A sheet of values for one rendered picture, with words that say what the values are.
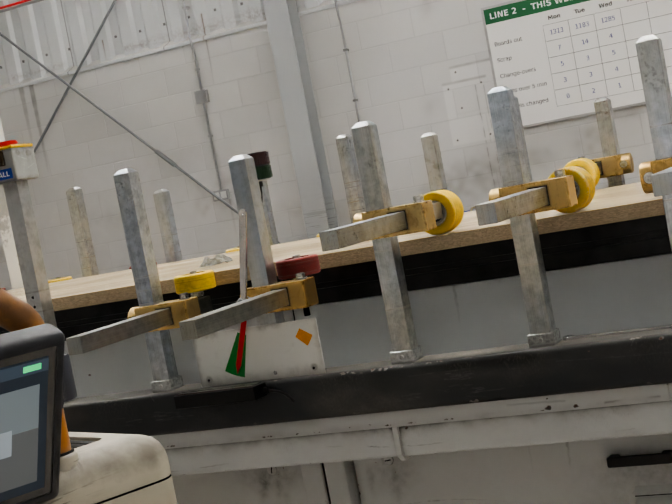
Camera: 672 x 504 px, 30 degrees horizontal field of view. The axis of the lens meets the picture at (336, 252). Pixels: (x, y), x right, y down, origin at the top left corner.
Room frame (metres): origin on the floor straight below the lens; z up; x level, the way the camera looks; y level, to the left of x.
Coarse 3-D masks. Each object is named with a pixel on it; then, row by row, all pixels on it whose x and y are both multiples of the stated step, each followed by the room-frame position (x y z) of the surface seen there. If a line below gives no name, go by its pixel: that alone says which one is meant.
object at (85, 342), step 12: (204, 300) 2.46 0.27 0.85; (156, 312) 2.30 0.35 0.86; (168, 312) 2.34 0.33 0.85; (204, 312) 2.45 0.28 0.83; (120, 324) 2.20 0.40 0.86; (132, 324) 2.23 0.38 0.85; (144, 324) 2.26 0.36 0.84; (156, 324) 2.30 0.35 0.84; (168, 324) 2.33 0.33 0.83; (72, 336) 2.11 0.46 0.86; (84, 336) 2.10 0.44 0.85; (96, 336) 2.13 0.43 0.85; (108, 336) 2.16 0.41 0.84; (120, 336) 2.19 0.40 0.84; (132, 336) 2.22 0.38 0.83; (72, 348) 2.10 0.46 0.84; (84, 348) 2.09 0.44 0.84; (96, 348) 2.12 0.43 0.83
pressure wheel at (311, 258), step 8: (296, 256) 2.32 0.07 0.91; (304, 256) 2.31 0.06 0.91; (312, 256) 2.30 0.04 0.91; (280, 264) 2.30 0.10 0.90; (288, 264) 2.29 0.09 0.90; (296, 264) 2.29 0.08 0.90; (304, 264) 2.29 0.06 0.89; (312, 264) 2.30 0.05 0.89; (280, 272) 2.31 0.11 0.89; (288, 272) 2.29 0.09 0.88; (296, 272) 2.29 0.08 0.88; (304, 272) 2.29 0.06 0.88; (312, 272) 2.30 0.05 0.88; (304, 312) 2.33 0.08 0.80
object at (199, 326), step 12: (252, 300) 2.12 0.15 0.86; (264, 300) 2.16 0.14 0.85; (276, 300) 2.20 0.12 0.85; (288, 300) 2.24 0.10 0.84; (216, 312) 2.01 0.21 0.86; (228, 312) 2.04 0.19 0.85; (240, 312) 2.08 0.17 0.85; (252, 312) 2.12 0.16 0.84; (264, 312) 2.15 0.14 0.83; (180, 324) 1.96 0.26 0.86; (192, 324) 1.95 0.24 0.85; (204, 324) 1.97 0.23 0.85; (216, 324) 2.00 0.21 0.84; (228, 324) 2.04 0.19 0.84; (192, 336) 1.95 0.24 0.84
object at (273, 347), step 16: (304, 320) 2.23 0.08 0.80; (208, 336) 2.32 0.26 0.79; (224, 336) 2.30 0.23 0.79; (256, 336) 2.27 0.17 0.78; (272, 336) 2.26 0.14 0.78; (288, 336) 2.25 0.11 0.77; (208, 352) 2.32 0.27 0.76; (224, 352) 2.31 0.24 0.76; (256, 352) 2.28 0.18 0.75; (272, 352) 2.26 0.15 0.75; (288, 352) 2.25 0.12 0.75; (304, 352) 2.24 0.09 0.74; (320, 352) 2.22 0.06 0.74; (208, 368) 2.32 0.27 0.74; (224, 368) 2.31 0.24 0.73; (256, 368) 2.28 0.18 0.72; (272, 368) 2.27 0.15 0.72; (288, 368) 2.25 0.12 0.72; (304, 368) 2.24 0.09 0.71; (320, 368) 2.23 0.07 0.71; (208, 384) 2.33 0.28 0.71; (224, 384) 2.31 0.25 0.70
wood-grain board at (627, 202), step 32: (608, 192) 2.71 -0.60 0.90; (640, 192) 2.45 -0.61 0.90; (544, 224) 2.21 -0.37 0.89; (576, 224) 2.19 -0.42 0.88; (288, 256) 2.56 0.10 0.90; (320, 256) 2.40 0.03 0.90; (352, 256) 2.37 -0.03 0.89; (64, 288) 3.07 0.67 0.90; (96, 288) 2.75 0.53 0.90; (128, 288) 2.58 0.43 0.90
